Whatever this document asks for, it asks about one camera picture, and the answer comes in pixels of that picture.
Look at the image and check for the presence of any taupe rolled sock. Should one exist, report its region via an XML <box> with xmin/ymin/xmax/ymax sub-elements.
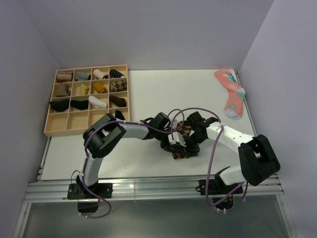
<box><xmin>56</xmin><ymin>83</ymin><xmax>71</xmax><ymax>97</ymax></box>

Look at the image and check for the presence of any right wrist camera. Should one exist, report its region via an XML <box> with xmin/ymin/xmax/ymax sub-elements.
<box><xmin>168</xmin><ymin>131</ymin><xmax>186</xmax><ymax>147</ymax></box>

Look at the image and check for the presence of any black white striped sock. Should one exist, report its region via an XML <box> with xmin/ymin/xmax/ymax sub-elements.
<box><xmin>109</xmin><ymin>69</ymin><xmax>125</xmax><ymax>78</ymax></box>

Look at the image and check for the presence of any aluminium rail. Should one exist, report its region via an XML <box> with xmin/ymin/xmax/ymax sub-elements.
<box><xmin>23</xmin><ymin>173</ymin><xmax>284</xmax><ymax>204</ymax></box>

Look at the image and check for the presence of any pink patterned sock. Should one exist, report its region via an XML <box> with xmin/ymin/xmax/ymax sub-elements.
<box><xmin>214</xmin><ymin>69</ymin><xmax>246</xmax><ymax>120</ymax></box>

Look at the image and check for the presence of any pale yellow rolled sock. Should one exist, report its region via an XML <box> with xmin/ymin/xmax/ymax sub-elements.
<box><xmin>79</xmin><ymin>84</ymin><xmax>90</xmax><ymax>95</ymax></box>

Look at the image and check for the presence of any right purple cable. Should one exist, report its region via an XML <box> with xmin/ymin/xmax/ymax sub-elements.
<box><xmin>170</xmin><ymin>107</ymin><xmax>249</xmax><ymax>212</ymax></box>

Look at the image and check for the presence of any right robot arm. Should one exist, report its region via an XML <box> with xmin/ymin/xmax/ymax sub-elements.
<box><xmin>185</xmin><ymin>112</ymin><xmax>280</xmax><ymax>194</ymax></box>

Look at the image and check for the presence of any brown checkered rolled sock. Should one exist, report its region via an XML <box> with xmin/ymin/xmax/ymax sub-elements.
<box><xmin>109</xmin><ymin>79</ymin><xmax>127</xmax><ymax>92</ymax></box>

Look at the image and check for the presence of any mustard rolled sock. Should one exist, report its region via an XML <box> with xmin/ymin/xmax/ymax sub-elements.
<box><xmin>93</xmin><ymin>82</ymin><xmax>107</xmax><ymax>94</ymax></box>

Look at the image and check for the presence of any white rolled sock top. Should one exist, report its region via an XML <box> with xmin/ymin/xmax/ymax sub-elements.
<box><xmin>93</xmin><ymin>69</ymin><xmax>108</xmax><ymax>79</ymax></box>

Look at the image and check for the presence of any wooden compartment tray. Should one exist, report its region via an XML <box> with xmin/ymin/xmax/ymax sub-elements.
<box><xmin>44</xmin><ymin>64</ymin><xmax>130</xmax><ymax>137</ymax></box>

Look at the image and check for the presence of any brown argyle sock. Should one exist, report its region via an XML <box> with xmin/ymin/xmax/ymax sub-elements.
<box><xmin>172</xmin><ymin>120</ymin><xmax>192</xmax><ymax>160</ymax></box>

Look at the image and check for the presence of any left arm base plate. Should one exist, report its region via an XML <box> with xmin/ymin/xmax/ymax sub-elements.
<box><xmin>67</xmin><ymin>182</ymin><xmax>113</xmax><ymax>213</ymax></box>

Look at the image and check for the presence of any black rolled sock bottom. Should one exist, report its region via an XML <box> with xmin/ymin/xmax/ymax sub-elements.
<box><xmin>115</xmin><ymin>110</ymin><xmax>125</xmax><ymax>120</ymax></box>

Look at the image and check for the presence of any white rolled sock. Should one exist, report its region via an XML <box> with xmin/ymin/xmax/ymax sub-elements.
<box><xmin>88</xmin><ymin>96</ymin><xmax>107</xmax><ymax>109</ymax></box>
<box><xmin>93</xmin><ymin>69</ymin><xmax>108</xmax><ymax>79</ymax></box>

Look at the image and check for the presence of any beige purple-trim rolled sock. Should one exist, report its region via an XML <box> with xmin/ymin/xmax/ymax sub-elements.
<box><xmin>56</xmin><ymin>71</ymin><xmax>73</xmax><ymax>83</ymax></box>

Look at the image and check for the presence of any white rolled sock lower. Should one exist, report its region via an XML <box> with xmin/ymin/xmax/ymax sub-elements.
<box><xmin>88</xmin><ymin>96</ymin><xmax>107</xmax><ymax>109</ymax></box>

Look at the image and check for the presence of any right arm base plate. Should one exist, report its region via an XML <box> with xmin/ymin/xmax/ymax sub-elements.
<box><xmin>195</xmin><ymin>179</ymin><xmax>243</xmax><ymax>210</ymax></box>

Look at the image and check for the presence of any grey rolled sock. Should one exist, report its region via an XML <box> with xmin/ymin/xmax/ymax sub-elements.
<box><xmin>74</xmin><ymin>71</ymin><xmax>91</xmax><ymax>81</ymax></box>

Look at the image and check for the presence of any dark brown rolled sock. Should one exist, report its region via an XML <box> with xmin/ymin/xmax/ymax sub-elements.
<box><xmin>109</xmin><ymin>95</ymin><xmax>127</xmax><ymax>107</ymax></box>

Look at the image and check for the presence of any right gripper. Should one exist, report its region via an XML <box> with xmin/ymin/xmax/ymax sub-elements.
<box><xmin>178</xmin><ymin>132</ymin><xmax>206</xmax><ymax>159</ymax></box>

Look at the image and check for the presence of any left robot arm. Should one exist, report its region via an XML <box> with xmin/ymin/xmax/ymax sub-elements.
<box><xmin>76</xmin><ymin>112</ymin><xmax>186</xmax><ymax>198</ymax></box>

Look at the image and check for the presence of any black sock far left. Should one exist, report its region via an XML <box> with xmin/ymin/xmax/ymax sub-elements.
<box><xmin>50</xmin><ymin>99</ymin><xmax>69</xmax><ymax>112</ymax></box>

